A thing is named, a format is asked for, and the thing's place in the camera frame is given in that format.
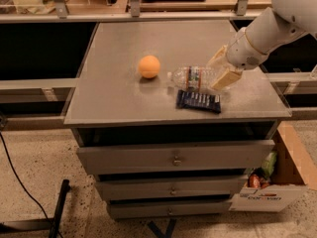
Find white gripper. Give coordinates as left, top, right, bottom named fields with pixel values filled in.
left=207, top=28, right=268, bottom=91

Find clear plastic water bottle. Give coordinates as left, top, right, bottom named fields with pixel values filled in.
left=167, top=65, right=216, bottom=91

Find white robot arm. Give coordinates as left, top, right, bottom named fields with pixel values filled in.
left=207, top=0, right=317, bottom=90

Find dark blue rxbar wrapper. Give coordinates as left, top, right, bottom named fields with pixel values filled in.
left=176, top=90, right=221, bottom=114

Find orange ball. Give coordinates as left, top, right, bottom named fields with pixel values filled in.
left=138, top=56, right=160, bottom=79

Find top grey drawer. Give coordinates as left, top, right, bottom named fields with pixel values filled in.
left=77, top=140, right=274, bottom=175

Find grey drawer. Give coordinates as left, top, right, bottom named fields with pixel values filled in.
left=107, top=200, right=232, bottom=219
left=96, top=175, right=247, bottom=201
left=77, top=140, right=274, bottom=175

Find grey drawer cabinet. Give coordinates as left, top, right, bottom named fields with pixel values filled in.
left=65, top=21, right=288, bottom=206

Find green snack bag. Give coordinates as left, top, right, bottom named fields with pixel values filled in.
left=261, top=151, right=277, bottom=178

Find orange snack packet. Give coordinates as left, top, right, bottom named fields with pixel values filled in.
left=248, top=175, right=269, bottom=188

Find middle grey drawer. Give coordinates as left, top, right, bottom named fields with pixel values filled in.
left=96, top=175, right=247, bottom=201

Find cardboard box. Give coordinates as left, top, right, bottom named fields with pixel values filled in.
left=230, top=122, right=317, bottom=212

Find bottom grey drawer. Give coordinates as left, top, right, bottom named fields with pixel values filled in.
left=107, top=200, right=232, bottom=219

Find black metal floor stand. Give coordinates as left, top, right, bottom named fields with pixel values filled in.
left=0, top=178, right=71, bottom=238

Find grey metal shelf rail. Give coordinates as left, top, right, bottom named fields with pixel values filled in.
left=0, top=0, right=270, bottom=24

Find black floor cable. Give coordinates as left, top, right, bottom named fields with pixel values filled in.
left=0, top=131, right=63, bottom=238

